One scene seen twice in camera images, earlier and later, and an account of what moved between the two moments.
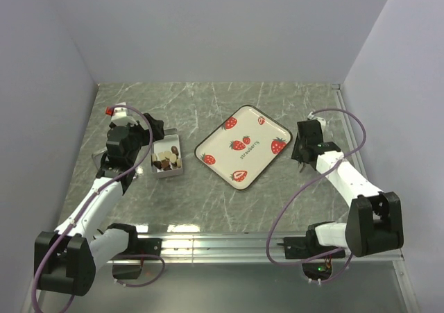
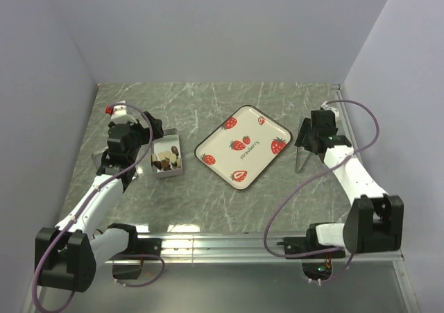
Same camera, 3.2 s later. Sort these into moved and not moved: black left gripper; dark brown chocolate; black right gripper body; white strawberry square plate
Moved: black right gripper body
Not moved: dark brown chocolate; black left gripper; white strawberry square plate
